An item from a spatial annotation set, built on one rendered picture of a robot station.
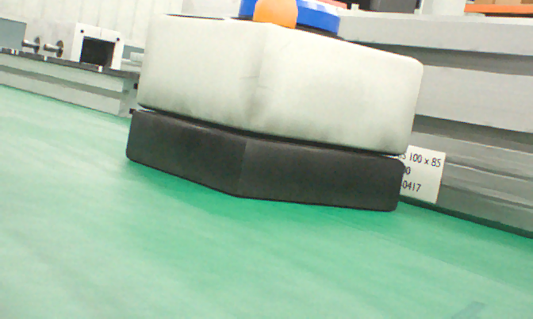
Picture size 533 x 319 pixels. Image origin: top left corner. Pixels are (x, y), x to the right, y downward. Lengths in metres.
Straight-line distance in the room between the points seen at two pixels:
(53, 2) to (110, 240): 11.90
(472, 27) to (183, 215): 0.19
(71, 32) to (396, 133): 1.16
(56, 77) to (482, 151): 0.48
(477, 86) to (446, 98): 0.02
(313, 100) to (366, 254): 0.09
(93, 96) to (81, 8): 11.51
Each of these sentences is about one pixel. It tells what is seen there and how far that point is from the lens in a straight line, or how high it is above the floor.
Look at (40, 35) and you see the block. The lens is 1.61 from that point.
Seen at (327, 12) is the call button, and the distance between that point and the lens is 0.34.
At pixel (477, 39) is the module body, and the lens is 0.39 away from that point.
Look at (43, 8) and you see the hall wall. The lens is 12.05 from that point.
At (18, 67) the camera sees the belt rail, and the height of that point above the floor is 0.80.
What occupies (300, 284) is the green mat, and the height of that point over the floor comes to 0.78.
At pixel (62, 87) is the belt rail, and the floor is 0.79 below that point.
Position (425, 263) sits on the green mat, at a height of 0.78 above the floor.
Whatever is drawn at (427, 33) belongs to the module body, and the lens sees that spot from 0.41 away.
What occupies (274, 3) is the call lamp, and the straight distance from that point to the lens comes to 0.30.
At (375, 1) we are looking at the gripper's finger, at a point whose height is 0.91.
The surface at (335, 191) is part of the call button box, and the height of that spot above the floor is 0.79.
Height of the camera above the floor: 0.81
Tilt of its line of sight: 3 degrees down
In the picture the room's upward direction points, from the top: 11 degrees clockwise
